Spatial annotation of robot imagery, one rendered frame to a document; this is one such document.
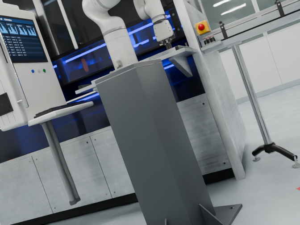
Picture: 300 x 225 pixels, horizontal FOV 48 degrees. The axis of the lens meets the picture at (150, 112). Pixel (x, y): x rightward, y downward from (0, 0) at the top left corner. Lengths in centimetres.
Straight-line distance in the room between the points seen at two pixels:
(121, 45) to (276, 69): 534
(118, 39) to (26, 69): 84
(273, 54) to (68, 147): 491
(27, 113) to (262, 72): 527
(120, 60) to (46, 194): 156
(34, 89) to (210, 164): 124
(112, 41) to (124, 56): 9
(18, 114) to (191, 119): 107
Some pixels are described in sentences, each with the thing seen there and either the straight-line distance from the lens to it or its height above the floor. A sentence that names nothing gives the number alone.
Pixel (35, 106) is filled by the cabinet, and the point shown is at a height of 88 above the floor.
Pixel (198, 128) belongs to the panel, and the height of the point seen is 40.
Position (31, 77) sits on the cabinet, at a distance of 231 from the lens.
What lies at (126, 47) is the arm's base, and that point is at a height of 95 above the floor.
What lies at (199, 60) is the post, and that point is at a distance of 220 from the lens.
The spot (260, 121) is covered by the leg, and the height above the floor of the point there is 30.
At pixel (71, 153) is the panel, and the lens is 264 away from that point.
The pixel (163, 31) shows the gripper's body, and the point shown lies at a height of 102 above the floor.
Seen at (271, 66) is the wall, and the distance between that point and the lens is 677.
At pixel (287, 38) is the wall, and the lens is 679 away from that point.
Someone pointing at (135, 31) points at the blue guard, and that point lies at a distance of 232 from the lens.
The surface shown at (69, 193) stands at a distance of 244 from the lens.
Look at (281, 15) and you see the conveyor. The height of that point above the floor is 89.
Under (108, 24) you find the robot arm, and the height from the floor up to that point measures 108.
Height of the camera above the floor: 69
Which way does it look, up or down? 2 degrees down
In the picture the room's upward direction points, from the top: 20 degrees counter-clockwise
